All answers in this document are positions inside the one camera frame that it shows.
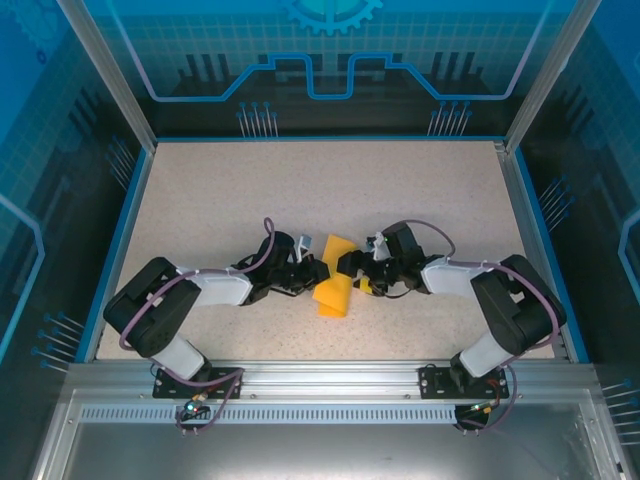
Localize slim aluminium profile rail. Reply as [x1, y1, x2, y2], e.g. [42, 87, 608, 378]
[493, 141, 572, 362]

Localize grey metal tray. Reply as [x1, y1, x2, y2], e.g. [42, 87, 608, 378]
[29, 389, 629, 480]

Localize slotted aluminium cable duct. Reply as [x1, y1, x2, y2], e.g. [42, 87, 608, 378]
[78, 404, 464, 424]

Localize yellow cloth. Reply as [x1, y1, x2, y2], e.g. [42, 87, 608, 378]
[312, 233, 357, 320]

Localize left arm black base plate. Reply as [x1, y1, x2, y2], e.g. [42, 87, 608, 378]
[152, 366, 246, 401]

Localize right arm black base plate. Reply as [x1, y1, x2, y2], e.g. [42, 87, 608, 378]
[418, 364, 507, 401]

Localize wide aluminium profile rail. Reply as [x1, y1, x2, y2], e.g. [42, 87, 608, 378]
[66, 359, 599, 401]

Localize aluminium frame post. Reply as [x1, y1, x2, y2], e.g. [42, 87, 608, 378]
[54, 0, 160, 151]
[503, 0, 605, 152]

